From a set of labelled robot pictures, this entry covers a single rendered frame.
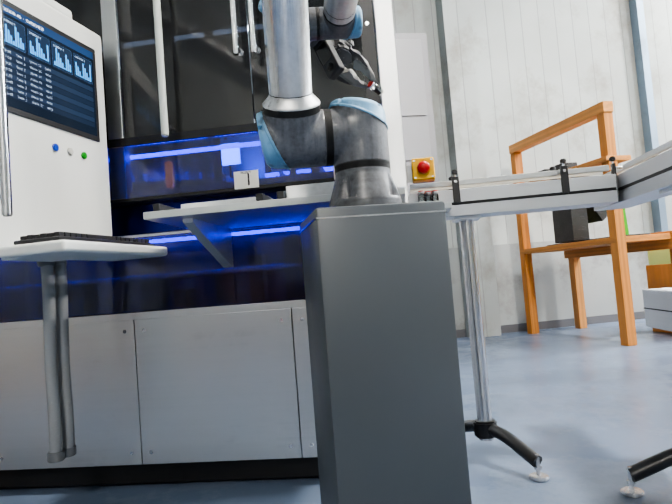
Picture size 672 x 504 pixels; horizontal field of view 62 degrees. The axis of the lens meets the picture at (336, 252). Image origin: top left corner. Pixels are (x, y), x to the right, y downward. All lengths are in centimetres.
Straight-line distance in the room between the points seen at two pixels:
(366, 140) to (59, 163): 103
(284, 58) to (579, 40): 603
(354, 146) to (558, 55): 575
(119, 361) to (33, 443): 42
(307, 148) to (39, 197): 90
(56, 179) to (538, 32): 568
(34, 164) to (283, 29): 93
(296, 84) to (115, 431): 142
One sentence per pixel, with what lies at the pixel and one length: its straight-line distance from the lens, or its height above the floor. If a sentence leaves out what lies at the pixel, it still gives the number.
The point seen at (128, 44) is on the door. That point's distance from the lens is 222.
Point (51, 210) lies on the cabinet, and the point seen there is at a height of 92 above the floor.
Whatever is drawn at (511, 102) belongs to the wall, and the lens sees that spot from 633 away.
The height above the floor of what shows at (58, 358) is 48.
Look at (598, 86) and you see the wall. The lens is 693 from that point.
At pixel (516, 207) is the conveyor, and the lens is 197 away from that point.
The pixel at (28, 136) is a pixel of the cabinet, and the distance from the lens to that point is 179.
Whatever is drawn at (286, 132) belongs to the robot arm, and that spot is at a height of 95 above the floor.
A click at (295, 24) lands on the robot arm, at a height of 112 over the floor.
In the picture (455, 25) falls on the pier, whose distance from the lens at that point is 617.
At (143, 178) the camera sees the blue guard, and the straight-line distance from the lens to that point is 205.
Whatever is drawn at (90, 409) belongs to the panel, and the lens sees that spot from 216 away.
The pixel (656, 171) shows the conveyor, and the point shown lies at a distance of 184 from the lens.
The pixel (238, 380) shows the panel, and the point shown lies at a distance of 193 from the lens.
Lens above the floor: 65
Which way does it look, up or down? 3 degrees up
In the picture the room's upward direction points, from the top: 5 degrees counter-clockwise
